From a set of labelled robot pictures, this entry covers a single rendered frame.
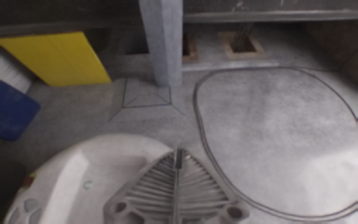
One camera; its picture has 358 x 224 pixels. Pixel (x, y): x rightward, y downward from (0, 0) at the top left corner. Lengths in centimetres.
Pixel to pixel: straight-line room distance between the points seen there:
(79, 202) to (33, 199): 12
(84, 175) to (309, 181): 109
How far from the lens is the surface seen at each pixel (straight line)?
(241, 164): 90
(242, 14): 105
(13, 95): 129
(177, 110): 94
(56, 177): 59
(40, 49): 121
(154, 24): 79
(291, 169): 103
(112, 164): 57
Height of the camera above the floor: 81
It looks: 60 degrees down
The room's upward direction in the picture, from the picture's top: 1 degrees counter-clockwise
